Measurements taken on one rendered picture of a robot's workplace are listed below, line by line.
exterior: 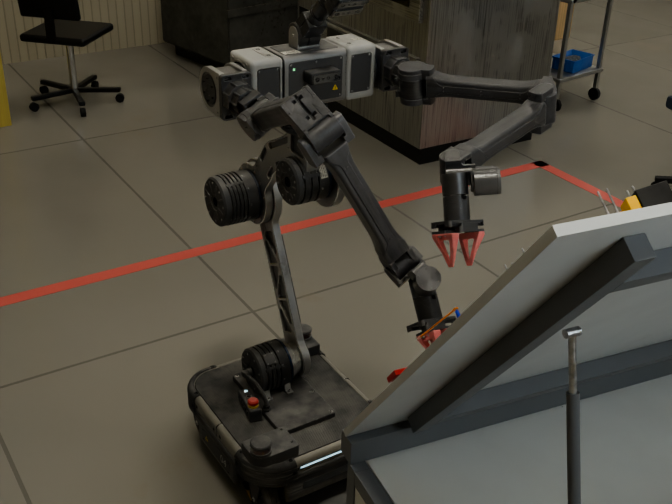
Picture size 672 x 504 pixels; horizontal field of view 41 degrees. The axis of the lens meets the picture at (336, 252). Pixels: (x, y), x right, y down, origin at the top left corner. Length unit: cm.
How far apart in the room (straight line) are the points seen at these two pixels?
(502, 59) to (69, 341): 320
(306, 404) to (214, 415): 32
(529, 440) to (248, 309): 214
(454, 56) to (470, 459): 368
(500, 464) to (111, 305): 248
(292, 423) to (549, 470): 114
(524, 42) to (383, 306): 234
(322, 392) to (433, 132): 272
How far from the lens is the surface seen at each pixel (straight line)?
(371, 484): 206
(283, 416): 308
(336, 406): 316
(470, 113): 574
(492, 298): 136
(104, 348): 394
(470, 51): 558
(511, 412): 226
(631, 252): 131
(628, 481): 219
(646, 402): 244
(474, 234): 198
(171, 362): 381
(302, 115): 188
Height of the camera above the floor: 221
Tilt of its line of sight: 29 degrees down
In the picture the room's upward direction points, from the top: 2 degrees clockwise
